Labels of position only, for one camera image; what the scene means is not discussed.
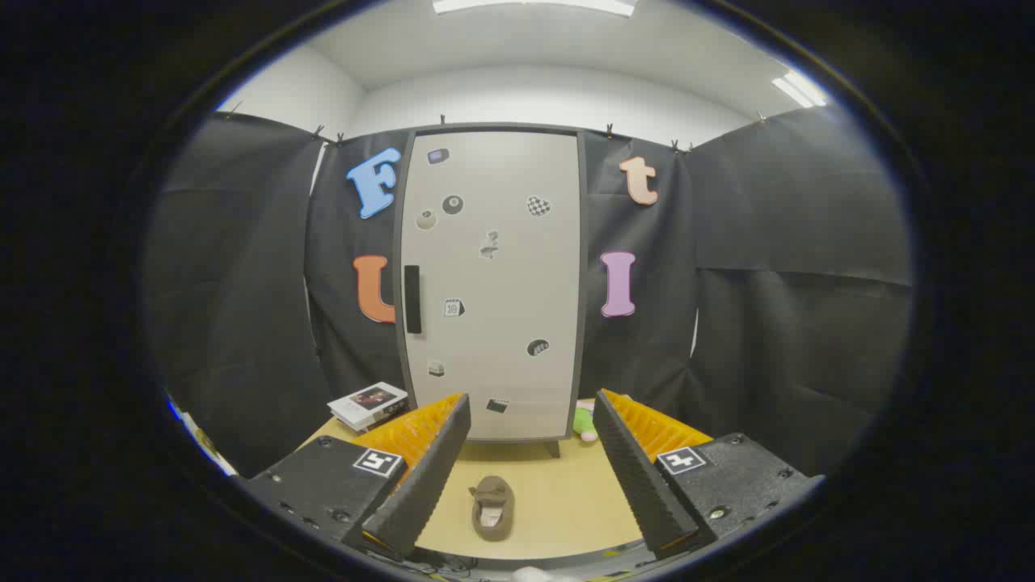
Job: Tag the green and pink plush toy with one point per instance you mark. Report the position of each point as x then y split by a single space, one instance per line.
582 422

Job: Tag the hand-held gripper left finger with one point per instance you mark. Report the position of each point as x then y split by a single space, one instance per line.
433 465

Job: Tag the white and blue clutter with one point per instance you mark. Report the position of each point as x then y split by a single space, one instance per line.
202 444

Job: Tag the white book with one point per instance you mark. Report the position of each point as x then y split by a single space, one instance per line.
368 400

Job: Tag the small ceiling light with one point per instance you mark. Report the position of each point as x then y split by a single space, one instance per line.
800 89

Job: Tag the long ceiling light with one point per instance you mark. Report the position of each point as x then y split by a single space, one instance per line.
534 5

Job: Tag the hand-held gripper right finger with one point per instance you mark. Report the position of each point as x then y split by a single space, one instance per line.
635 473

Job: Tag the dark grey shoe cabinet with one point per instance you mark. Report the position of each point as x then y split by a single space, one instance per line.
584 283

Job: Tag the black backdrop cloth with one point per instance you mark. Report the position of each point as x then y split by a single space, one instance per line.
776 323

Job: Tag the brown fluffy shoe with bow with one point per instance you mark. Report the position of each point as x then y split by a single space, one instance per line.
492 521

